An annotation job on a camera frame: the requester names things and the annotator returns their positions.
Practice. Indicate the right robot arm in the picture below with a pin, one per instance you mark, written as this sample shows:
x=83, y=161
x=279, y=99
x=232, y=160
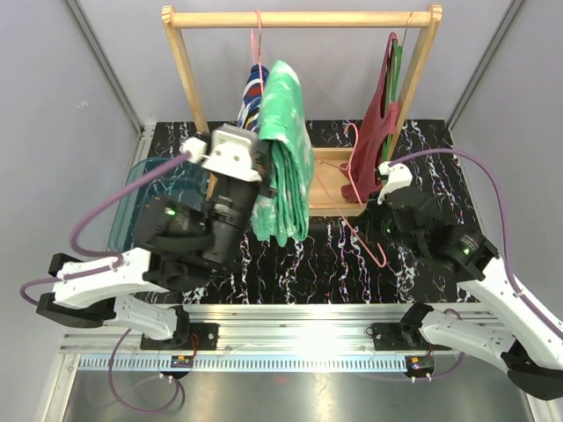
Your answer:
x=528, y=349

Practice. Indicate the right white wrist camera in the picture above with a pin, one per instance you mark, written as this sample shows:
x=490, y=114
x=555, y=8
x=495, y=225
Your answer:
x=393, y=177

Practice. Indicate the green tie-dye trousers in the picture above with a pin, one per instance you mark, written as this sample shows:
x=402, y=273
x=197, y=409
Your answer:
x=282, y=125

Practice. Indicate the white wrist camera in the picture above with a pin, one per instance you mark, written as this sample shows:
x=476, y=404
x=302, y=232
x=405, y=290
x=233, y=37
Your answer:
x=393, y=177
x=231, y=151

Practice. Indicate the blue patterned trousers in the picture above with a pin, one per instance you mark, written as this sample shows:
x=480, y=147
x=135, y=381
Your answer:
x=249, y=112

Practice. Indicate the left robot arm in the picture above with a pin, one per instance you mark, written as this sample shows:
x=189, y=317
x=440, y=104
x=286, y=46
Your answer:
x=176, y=248

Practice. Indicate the green hanger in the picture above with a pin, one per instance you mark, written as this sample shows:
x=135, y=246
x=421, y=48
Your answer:
x=389, y=77

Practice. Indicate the maroon tank top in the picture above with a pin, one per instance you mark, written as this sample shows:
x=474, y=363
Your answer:
x=363, y=166

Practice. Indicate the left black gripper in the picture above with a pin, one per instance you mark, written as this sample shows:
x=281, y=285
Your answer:
x=263, y=164

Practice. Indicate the pink wire hanger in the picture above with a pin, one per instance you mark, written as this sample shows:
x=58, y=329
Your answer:
x=325, y=199
x=256, y=51

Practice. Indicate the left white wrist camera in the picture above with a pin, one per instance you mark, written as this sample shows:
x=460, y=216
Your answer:
x=231, y=151

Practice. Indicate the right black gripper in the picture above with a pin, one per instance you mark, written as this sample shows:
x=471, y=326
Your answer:
x=386, y=205

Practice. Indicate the wooden clothes rack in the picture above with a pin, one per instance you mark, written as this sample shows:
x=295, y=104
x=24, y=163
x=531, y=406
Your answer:
x=426, y=21

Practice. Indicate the aluminium mounting rail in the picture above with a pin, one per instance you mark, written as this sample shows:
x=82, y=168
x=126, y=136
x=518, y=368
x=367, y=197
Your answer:
x=256, y=338

